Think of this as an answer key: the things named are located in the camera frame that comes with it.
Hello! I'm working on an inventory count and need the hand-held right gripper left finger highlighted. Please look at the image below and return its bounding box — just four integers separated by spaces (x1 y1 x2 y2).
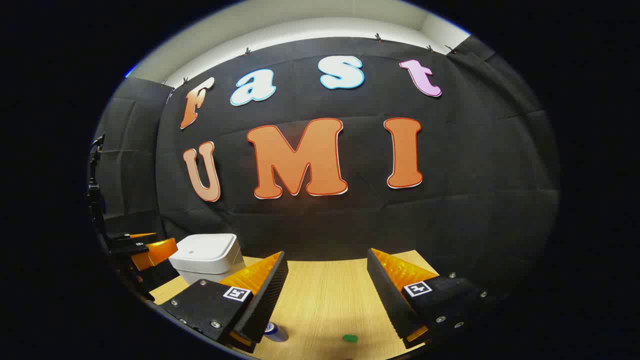
159 251 289 354

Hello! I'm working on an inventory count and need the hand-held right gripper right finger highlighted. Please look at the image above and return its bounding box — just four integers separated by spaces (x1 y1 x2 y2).
366 248 496 350

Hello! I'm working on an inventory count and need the blue pop can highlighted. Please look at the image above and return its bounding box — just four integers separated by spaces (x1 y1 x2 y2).
263 321 290 343

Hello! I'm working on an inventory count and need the white desktop garbage bin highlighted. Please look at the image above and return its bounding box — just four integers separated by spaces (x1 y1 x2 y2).
168 233 247 287

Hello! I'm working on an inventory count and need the wooden desktop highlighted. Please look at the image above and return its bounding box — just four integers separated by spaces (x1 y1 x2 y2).
149 250 441 360

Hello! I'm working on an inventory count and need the black backdrop cloth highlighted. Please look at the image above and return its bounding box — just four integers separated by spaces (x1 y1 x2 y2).
92 36 561 301

